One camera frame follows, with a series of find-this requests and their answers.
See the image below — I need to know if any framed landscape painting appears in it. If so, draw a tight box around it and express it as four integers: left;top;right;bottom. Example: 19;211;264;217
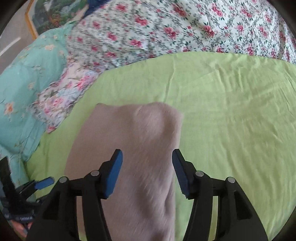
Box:
25;0;93;40

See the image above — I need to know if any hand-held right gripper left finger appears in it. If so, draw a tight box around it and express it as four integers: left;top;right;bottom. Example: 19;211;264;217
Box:
28;149;123;241

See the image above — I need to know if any teal floral quilt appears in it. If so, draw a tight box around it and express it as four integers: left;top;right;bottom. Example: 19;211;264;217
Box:
0;22;77;186

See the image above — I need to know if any pastel floral pillow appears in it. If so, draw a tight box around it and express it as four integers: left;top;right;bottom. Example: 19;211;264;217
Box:
38;62;104;132

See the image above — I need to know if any person's left hand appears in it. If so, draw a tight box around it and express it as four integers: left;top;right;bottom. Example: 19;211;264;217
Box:
11;220;31;238

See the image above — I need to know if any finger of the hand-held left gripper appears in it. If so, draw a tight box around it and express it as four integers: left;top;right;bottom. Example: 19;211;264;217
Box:
18;177;55;197

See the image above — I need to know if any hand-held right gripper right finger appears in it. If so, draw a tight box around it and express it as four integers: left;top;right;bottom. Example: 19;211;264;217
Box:
172;149;269;241

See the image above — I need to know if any white quilt with pink flowers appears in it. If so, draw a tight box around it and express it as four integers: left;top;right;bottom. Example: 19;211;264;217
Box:
65;0;296;70

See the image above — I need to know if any beige knitted sweater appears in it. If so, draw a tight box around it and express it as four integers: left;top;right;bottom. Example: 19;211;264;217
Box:
64;102;184;241

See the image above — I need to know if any dark blue cloth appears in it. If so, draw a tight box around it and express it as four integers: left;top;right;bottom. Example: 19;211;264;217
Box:
84;0;104;16

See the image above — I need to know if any light green bed sheet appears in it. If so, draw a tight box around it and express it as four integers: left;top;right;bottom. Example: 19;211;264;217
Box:
24;51;296;241

